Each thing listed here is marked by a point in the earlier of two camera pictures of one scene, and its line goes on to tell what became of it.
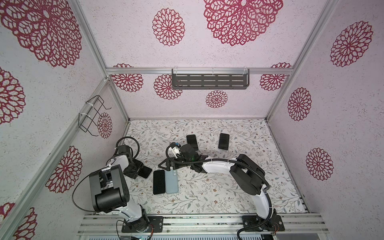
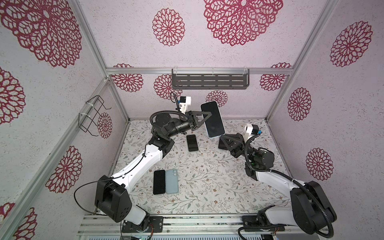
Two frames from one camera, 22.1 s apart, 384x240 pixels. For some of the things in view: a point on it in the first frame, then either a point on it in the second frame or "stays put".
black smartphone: (224, 141) stays put
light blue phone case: (171, 181) stays put
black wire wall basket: (87, 122) stays put
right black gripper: (173, 160) → (237, 147)
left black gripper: (133, 175) → (196, 124)
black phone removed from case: (159, 182) stays put
